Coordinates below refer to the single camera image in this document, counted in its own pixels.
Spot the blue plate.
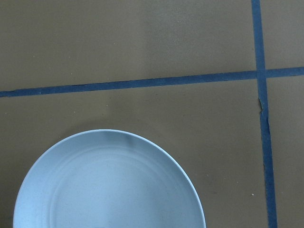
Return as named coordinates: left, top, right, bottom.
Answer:
left=13, top=129, right=206, bottom=228

